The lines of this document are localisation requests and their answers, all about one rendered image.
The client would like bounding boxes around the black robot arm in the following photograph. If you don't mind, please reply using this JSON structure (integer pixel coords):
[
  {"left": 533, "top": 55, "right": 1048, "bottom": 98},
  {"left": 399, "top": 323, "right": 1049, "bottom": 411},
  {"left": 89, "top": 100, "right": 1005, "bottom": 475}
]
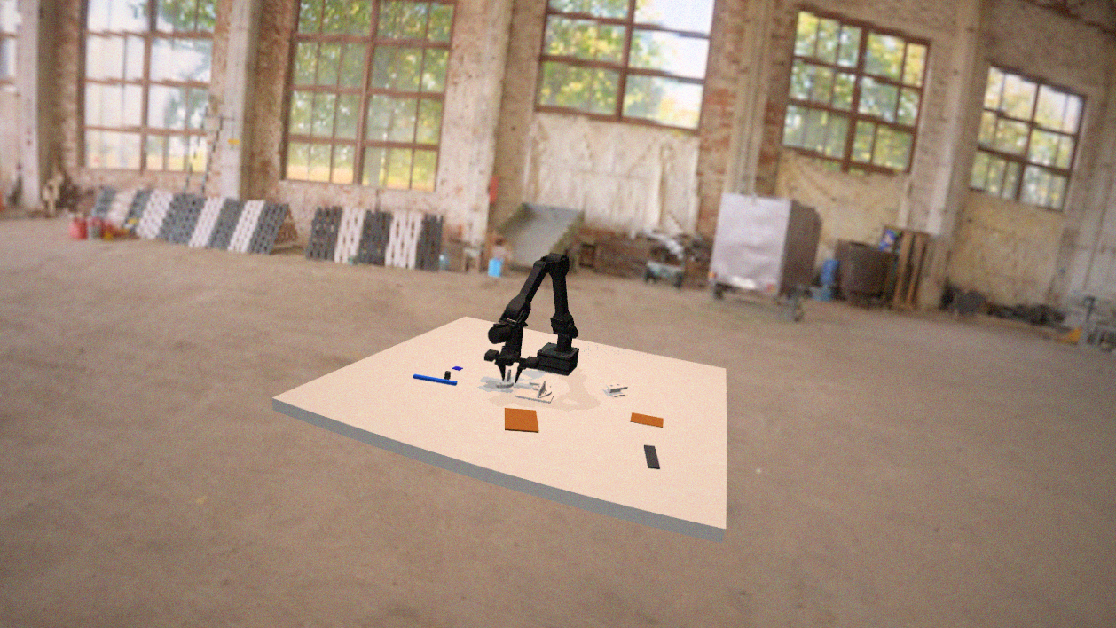
[{"left": 487, "top": 252, "right": 578, "bottom": 366}]

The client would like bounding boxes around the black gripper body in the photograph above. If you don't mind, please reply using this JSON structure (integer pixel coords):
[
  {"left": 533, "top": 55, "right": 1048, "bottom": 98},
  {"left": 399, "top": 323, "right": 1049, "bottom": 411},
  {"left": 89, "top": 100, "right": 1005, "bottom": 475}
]
[{"left": 484, "top": 341, "right": 539, "bottom": 370}]

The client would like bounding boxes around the blue flat bar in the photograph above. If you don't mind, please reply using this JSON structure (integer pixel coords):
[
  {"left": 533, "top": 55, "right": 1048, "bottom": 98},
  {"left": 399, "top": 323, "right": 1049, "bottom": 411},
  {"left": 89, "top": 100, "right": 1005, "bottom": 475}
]
[{"left": 413, "top": 373, "right": 458, "bottom": 386}]

